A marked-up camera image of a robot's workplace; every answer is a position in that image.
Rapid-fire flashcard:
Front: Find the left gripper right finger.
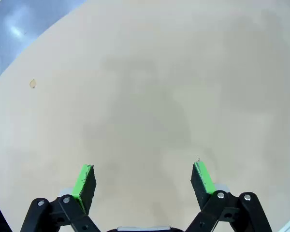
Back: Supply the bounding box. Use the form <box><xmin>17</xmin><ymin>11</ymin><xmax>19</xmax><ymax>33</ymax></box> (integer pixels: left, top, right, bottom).
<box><xmin>185</xmin><ymin>158</ymin><xmax>273</xmax><ymax>232</ymax></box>

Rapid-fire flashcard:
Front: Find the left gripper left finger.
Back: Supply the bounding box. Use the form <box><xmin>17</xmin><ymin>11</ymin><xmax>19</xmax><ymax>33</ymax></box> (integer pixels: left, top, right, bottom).
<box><xmin>20</xmin><ymin>164</ymin><xmax>104</xmax><ymax>232</ymax></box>

